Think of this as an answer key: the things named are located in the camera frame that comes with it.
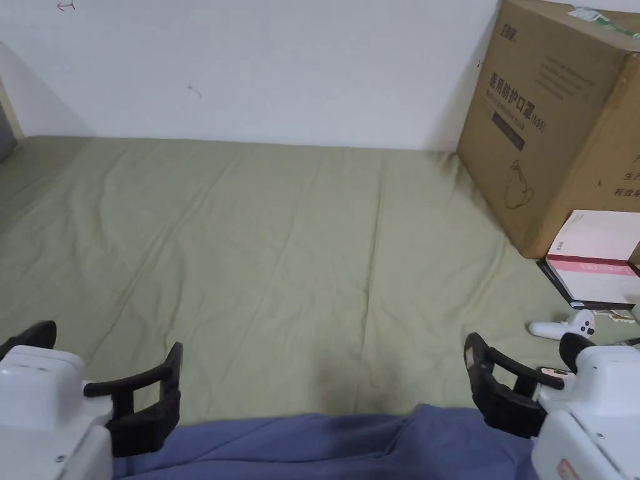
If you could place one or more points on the white box with pink label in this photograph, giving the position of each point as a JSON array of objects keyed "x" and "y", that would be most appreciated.
[{"x": 595, "y": 250}]

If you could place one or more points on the white hand controller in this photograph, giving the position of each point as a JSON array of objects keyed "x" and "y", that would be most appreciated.
[{"x": 575, "y": 325}]

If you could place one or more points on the bed with pale green sheet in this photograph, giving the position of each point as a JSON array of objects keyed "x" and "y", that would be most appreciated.
[{"x": 260, "y": 225}]

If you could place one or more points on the large brown cardboard carton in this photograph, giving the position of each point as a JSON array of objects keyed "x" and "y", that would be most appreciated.
[{"x": 555, "y": 125}]

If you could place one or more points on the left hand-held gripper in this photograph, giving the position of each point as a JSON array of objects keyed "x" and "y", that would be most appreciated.
[{"x": 40, "y": 415}]

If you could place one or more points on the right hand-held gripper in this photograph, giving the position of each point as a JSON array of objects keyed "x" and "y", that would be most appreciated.
[{"x": 595, "y": 425}]

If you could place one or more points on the blue garment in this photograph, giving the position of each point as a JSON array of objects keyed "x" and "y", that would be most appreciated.
[{"x": 300, "y": 450}]

